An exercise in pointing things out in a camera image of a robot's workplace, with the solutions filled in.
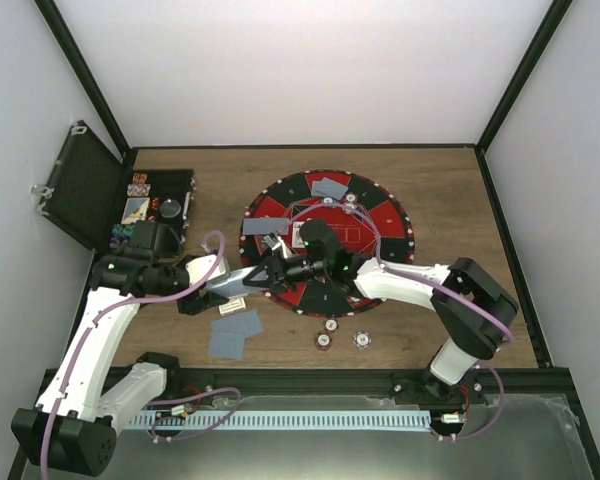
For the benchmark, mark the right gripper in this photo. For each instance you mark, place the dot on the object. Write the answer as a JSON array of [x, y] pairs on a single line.
[[276, 267]]

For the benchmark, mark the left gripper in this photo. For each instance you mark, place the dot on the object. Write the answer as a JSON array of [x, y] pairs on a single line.
[[196, 304]]

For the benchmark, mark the king of clubs card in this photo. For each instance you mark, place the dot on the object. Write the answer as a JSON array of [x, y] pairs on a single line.
[[297, 240]]

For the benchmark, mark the orange black chip top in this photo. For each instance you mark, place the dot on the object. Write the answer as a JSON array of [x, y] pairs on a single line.
[[350, 197]]

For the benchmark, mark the dealt blue card top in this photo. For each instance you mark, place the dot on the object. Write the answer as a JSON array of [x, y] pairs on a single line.
[[316, 190]]

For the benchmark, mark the dealt blue card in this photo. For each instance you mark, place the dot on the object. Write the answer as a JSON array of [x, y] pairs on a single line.
[[259, 226], [316, 190]]

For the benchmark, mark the blue backed card deck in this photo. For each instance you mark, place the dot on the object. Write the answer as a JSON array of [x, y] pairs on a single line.
[[232, 286]]

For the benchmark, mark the orange black chip stack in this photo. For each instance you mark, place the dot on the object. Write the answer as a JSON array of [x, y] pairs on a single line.
[[323, 341]]

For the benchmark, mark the dropped blue card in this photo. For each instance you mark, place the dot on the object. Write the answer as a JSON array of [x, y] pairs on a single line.
[[226, 345], [246, 323]]

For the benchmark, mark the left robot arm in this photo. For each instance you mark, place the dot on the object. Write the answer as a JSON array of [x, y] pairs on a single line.
[[75, 422]]

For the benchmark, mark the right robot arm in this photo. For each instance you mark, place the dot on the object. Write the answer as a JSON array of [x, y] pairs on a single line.
[[474, 309]]

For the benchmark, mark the purple chips in case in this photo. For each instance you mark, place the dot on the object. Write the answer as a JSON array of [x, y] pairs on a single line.
[[117, 243]]

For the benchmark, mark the green chips in case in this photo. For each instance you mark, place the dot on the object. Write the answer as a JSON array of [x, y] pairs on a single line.
[[122, 231]]

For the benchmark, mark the card deck in case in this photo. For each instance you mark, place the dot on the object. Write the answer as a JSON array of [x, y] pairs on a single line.
[[135, 210]]

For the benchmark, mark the round red black poker mat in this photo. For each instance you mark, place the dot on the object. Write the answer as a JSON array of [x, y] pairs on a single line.
[[379, 224]]

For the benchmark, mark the clear round dealer button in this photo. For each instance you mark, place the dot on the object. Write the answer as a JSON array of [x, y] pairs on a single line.
[[170, 208]]

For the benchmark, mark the red dice in case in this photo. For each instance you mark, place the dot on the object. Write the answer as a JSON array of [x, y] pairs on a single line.
[[153, 210]]

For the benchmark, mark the black poker case tray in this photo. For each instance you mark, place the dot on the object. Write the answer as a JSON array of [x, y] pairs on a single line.
[[162, 196]]

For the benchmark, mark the orange chips in case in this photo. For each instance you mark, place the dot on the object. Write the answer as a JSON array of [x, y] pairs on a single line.
[[139, 185]]

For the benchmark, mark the white playing card box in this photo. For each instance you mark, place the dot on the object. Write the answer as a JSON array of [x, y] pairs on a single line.
[[232, 306]]

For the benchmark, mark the black poker case lid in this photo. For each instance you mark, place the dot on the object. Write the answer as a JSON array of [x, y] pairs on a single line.
[[83, 188]]

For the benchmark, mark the chrome case handle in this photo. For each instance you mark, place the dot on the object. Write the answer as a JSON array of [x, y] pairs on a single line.
[[186, 205]]

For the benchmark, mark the light blue slotted cable duct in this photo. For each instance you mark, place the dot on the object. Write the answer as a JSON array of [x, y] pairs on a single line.
[[372, 420]]

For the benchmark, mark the black aluminium front rail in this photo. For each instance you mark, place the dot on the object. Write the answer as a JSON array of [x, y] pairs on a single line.
[[408, 385]]

